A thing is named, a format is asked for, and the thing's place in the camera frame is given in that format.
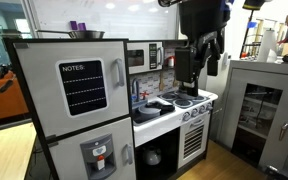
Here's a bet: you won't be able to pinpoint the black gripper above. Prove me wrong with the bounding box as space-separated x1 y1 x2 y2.
175 47 202 97

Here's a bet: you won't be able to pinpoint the grey toy pot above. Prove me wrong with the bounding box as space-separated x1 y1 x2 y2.
136 101 176 122

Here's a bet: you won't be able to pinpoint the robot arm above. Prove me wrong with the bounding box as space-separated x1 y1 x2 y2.
158 0 234 97

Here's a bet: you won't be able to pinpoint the grey toy sink basin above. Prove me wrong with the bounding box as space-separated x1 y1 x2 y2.
131 100 176 127

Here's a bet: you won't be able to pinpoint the white kettle under sink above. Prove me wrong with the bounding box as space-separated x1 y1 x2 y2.
143 146 161 166

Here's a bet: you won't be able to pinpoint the red white toy cup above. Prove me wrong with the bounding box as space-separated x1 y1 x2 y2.
168 56 175 67

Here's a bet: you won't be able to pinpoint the toy microwave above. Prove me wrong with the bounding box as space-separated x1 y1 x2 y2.
127 41 164 74

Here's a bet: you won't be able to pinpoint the toy stovetop burners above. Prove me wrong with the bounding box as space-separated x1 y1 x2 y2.
159 91 208 109

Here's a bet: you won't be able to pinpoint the toy faucet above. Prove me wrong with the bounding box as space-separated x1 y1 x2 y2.
132 78 140 102

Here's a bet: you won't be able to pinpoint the white toy oven door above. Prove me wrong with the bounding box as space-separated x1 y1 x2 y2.
178 113 210 168

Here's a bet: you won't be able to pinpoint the whiteboard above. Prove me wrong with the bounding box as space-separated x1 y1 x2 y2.
22 0 178 40

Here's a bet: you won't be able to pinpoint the white paper towel roll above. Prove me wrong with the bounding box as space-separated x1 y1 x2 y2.
257 29 277 63

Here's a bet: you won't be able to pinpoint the grey metal cabinet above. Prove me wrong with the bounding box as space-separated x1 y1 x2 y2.
217 60 288 170

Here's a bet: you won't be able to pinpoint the black notes chalkboard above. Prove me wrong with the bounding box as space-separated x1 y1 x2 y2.
58 60 108 117

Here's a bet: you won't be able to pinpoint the purple block right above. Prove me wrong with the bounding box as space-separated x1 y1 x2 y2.
78 23 86 31

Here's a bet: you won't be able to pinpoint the purple block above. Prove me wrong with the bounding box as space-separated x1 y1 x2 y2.
78 23 86 31
70 21 78 30

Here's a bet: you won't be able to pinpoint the metal saucepan on fridge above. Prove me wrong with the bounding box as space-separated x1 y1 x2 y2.
35 29 106 40

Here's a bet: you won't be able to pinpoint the white toy fridge upper door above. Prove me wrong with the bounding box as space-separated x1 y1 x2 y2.
14 40 128 136

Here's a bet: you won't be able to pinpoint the white toy fridge door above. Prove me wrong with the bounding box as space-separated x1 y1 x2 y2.
14 40 128 136
50 117 136 180

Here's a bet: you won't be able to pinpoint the purple block left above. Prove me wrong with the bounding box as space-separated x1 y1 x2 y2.
70 21 78 30

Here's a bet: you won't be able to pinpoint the white toy fridge lower door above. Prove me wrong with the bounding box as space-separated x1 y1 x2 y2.
50 117 136 180

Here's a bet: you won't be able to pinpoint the grey toy water dispenser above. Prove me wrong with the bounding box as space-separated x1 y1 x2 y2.
80 134 116 180

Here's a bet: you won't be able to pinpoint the orange sofa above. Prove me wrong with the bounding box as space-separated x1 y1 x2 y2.
0 72 28 119

